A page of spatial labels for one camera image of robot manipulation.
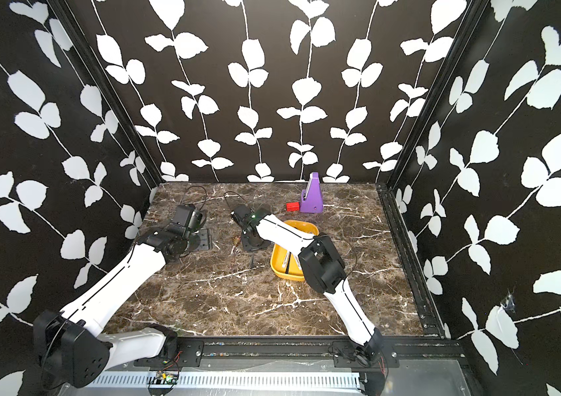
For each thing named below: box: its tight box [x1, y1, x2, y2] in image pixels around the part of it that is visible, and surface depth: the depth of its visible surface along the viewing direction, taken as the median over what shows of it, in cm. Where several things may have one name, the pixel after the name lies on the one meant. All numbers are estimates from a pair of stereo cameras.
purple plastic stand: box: [299, 171, 325, 214], surface depth 107 cm
